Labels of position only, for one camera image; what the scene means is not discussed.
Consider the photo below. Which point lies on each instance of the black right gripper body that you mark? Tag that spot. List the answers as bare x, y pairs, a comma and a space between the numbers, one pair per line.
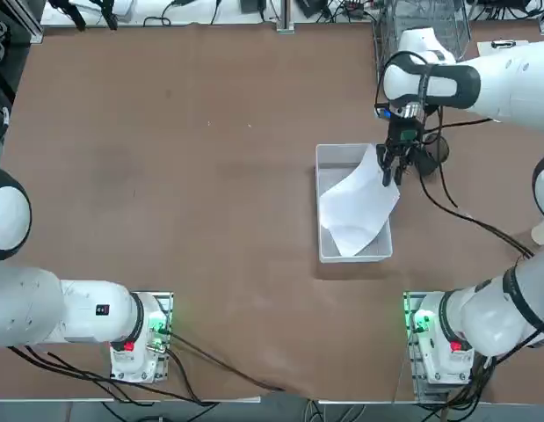
394, 132

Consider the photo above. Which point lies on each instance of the white A4 paper sheet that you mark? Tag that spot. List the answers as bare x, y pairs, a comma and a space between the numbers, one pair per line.
359, 206

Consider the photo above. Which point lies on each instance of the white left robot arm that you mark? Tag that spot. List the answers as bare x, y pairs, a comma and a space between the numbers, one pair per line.
78, 307

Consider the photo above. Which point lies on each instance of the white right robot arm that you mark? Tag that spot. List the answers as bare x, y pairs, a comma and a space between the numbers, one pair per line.
509, 79

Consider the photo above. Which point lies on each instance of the silver mesh file organizer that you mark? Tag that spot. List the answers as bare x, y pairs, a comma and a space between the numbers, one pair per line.
416, 15

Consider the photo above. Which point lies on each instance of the black mesh pen cup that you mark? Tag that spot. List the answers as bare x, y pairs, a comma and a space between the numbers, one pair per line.
440, 151

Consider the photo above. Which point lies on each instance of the translucent plastic storage bin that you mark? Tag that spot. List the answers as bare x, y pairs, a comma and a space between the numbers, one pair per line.
355, 258

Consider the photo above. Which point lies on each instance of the white clipboard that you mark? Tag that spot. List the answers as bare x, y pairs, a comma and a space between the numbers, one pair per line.
484, 50

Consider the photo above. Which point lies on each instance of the black red power strip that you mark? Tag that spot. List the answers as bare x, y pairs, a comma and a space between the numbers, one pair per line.
355, 5

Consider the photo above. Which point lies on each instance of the dark grey adapter box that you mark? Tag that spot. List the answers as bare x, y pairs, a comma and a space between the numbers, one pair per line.
251, 5
313, 8

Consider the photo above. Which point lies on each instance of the black stand leg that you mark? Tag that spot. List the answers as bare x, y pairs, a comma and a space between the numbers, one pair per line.
110, 19
78, 19

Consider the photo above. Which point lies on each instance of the small white table bracket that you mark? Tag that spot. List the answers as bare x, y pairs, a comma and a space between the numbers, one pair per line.
285, 27

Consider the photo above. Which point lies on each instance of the camera mounting post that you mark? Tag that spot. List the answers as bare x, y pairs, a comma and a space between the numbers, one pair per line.
285, 9

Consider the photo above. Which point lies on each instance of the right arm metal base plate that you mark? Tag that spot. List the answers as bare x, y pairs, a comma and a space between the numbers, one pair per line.
413, 387

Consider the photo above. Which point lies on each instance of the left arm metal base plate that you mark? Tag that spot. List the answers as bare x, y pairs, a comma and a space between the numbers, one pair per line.
166, 303

